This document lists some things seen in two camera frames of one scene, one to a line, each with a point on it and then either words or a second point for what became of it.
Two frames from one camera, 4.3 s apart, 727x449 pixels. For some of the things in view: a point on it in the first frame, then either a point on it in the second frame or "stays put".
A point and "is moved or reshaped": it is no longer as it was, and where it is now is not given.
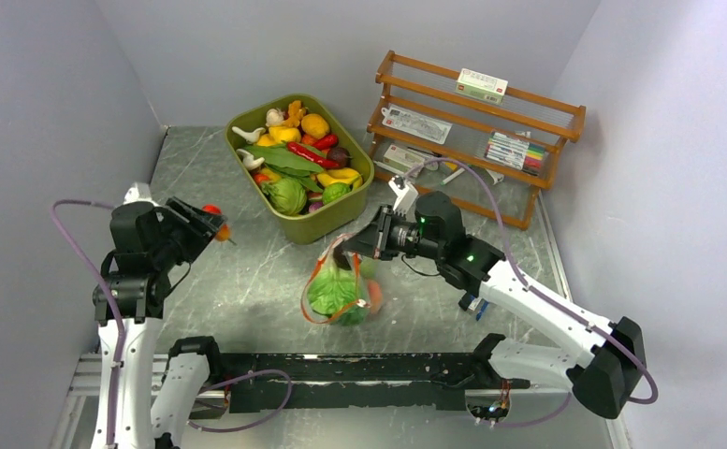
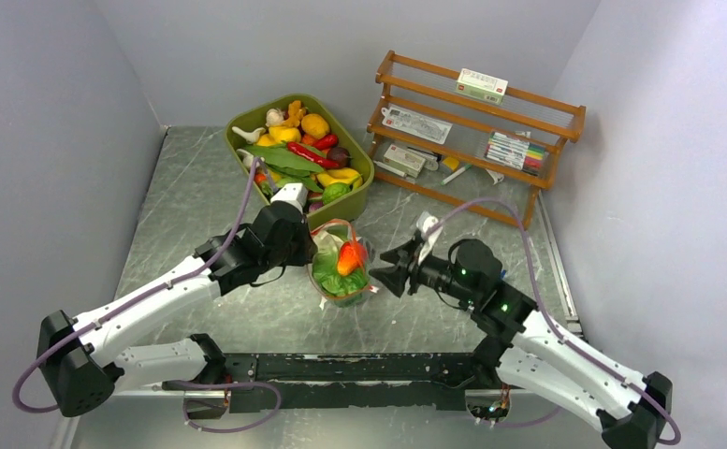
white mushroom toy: [249, 161] stays put
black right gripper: [383, 232] to [413, 267]
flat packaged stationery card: [415, 124] stays put
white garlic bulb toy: [274, 116] stays put
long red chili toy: [296, 147] stays put
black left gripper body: [196, 220] to [300, 241]
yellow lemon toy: [278, 134] stays put
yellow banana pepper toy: [341, 175] stays put
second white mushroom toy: [250, 137] stays put
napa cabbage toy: [330, 288] to [326, 273]
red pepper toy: [212, 208] to [352, 254]
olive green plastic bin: [305, 163] stays put
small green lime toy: [334, 190] stays put
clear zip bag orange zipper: [334, 295] is moved or reshaped
